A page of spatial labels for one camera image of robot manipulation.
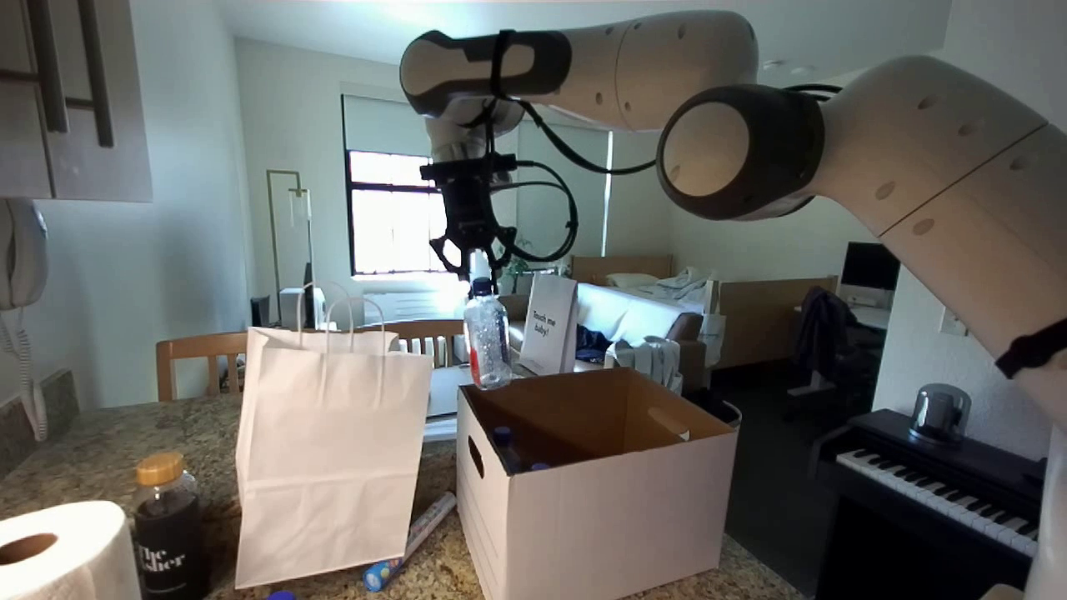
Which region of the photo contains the wooden wall cabinet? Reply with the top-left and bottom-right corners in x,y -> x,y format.
0,0 -> 158,206

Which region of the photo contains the black framed window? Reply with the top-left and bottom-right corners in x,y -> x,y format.
345,146 -> 473,279

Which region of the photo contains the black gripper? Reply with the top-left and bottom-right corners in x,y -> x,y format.
416,154 -> 524,279

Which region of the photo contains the blue white flat package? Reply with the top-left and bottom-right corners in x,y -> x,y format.
360,492 -> 459,598

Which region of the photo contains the white radiator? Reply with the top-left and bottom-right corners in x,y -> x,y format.
332,289 -> 478,328

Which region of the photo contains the metal clothes rack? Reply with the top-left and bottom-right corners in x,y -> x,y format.
265,168 -> 322,335

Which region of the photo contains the white paper towel roll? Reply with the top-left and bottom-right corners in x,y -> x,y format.
0,498 -> 145,600

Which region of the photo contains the wooden chair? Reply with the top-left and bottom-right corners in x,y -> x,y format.
153,332 -> 254,408
379,316 -> 486,372

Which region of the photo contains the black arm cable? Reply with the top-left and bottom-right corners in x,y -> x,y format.
486,26 -> 669,270

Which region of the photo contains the black office chair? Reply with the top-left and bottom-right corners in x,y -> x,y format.
789,285 -> 885,394

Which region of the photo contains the black digital piano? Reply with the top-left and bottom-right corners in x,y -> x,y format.
814,408 -> 1053,600

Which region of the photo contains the large brown cardboard box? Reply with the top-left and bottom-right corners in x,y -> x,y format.
712,274 -> 841,373

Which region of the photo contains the grey wall dispenser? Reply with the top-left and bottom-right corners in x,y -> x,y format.
0,197 -> 49,314

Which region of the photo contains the white roller blind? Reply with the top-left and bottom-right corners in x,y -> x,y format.
339,95 -> 478,164
515,110 -> 618,259

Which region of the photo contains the metal kettle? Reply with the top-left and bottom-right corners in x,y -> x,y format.
906,380 -> 975,445

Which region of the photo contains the white paper bag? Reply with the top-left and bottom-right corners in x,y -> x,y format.
229,293 -> 438,594

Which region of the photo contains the white cardboard box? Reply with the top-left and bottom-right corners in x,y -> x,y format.
453,366 -> 745,600

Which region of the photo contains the dark jar yellow lid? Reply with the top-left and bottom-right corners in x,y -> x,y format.
129,446 -> 212,600

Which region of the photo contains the black computer monitor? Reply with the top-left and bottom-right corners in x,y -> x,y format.
836,239 -> 906,299

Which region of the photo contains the white bedding pile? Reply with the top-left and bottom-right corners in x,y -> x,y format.
603,268 -> 714,394

